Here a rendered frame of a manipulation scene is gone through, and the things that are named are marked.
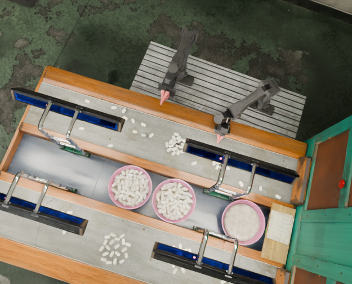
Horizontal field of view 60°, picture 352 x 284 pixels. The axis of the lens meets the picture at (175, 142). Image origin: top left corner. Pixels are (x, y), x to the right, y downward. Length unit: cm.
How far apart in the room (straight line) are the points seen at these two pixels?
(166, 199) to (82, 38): 194
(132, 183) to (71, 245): 50
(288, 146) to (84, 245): 141
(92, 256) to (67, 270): 15
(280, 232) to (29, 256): 147
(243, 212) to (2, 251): 142
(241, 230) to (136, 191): 69
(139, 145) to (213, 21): 179
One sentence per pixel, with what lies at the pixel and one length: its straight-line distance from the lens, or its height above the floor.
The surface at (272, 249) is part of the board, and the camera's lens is 199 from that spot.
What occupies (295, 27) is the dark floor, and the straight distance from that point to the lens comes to 355.
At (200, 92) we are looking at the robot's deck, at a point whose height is 65.
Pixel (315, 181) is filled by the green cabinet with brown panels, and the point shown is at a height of 91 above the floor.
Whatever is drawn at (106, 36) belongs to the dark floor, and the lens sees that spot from 322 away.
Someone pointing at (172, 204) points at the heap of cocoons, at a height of 74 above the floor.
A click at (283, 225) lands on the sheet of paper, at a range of 201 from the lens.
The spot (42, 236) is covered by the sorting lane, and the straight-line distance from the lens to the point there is 202.
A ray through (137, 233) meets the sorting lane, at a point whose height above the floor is 74.
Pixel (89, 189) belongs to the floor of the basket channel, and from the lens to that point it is 203.
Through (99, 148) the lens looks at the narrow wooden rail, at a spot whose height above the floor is 76.
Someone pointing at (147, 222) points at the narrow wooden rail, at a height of 76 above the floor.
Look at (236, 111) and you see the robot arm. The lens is 185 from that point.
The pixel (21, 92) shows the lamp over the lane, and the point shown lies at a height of 111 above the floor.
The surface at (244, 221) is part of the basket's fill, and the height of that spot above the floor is 73.
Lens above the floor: 264
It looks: 75 degrees down
